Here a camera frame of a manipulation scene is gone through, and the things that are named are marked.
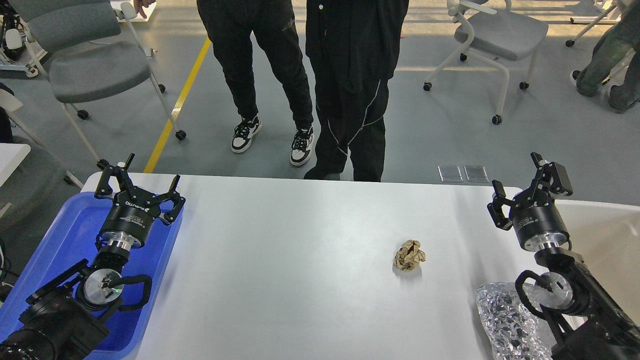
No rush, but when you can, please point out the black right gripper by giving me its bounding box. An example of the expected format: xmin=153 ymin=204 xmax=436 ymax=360
xmin=487 ymin=152 xmax=574 ymax=252

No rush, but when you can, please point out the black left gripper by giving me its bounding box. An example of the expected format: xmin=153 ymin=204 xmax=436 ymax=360
xmin=94 ymin=153 xmax=186 ymax=247

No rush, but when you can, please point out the silver foil bag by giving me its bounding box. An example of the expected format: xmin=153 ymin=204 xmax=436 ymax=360
xmin=475 ymin=282 xmax=556 ymax=360

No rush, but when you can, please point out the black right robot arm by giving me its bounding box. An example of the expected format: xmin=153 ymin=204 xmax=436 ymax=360
xmin=487 ymin=152 xmax=640 ymax=360

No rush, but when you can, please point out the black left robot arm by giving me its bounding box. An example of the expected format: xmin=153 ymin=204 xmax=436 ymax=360
xmin=1 ymin=154 xmax=186 ymax=360

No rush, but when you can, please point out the right metal floor plate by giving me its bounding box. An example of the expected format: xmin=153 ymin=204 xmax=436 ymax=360
xmin=464 ymin=165 xmax=490 ymax=183

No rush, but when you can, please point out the metal floor plate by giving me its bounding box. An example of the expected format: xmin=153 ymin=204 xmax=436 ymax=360
xmin=464 ymin=165 xmax=490 ymax=183
xmin=438 ymin=165 xmax=464 ymax=183

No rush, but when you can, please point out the blue plastic tray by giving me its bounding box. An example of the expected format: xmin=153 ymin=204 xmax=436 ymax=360
xmin=0 ymin=192 xmax=183 ymax=360

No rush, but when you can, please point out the left metal floor plate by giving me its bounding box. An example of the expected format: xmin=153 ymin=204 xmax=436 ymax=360
xmin=438 ymin=165 xmax=464 ymax=183

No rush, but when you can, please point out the white plastic bin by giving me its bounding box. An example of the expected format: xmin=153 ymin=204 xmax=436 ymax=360
xmin=555 ymin=199 xmax=640 ymax=324

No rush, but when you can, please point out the white small table left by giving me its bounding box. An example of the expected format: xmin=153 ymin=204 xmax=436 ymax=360
xmin=0 ymin=143 xmax=31 ymax=187

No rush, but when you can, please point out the crumpled brown paper ball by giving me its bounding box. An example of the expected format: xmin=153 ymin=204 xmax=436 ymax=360
xmin=393 ymin=239 xmax=426 ymax=272

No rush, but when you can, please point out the grey chair left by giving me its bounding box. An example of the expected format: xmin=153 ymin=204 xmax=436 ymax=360
xmin=10 ymin=0 xmax=186 ymax=161

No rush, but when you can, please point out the grey chair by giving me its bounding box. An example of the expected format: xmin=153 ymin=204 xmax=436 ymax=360
xmin=10 ymin=0 xmax=186 ymax=161
xmin=422 ymin=0 xmax=549 ymax=125

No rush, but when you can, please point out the grey chair right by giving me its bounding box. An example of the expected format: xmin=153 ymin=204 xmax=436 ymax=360
xmin=422 ymin=0 xmax=549 ymax=125

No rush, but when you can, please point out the person at right edge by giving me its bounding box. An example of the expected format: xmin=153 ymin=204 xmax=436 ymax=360
xmin=570 ymin=0 xmax=640 ymax=114

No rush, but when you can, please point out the person in black sneakers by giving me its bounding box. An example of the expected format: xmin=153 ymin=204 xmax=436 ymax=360
xmin=196 ymin=0 xmax=316 ymax=168

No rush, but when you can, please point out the person in black coat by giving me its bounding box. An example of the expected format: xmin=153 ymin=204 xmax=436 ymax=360
xmin=304 ymin=0 xmax=410 ymax=182

